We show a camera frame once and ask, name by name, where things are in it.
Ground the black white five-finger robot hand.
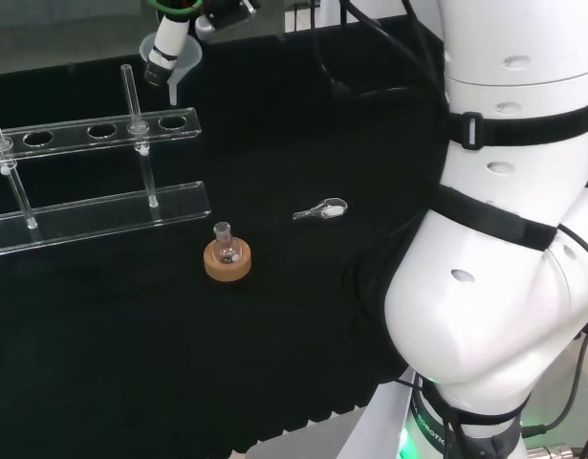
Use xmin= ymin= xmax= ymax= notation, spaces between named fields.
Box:
xmin=143 ymin=0 xmax=261 ymax=87

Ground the clear plastic funnel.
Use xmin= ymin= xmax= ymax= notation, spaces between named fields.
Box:
xmin=139 ymin=32 xmax=203 ymax=106

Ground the clear acrylic funnel stand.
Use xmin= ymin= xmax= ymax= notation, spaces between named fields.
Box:
xmin=0 ymin=61 xmax=212 ymax=259

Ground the black bench cloth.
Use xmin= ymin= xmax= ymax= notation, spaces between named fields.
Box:
xmin=0 ymin=13 xmax=450 ymax=455

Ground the small glass round-bottom flask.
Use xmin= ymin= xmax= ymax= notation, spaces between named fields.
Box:
xmin=212 ymin=221 xmax=241 ymax=265

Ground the green cable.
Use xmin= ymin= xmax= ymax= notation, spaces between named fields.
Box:
xmin=147 ymin=0 xmax=203 ymax=12

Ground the thin black cable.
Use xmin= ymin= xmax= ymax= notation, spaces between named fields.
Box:
xmin=339 ymin=0 xmax=448 ymax=99

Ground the brown cork ring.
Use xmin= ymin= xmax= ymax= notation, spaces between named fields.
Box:
xmin=203 ymin=237 xmax=253 ymax=283

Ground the grey cable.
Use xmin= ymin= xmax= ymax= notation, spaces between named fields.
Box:
xmin=520 ymin=329 xmax=588 ymax=439

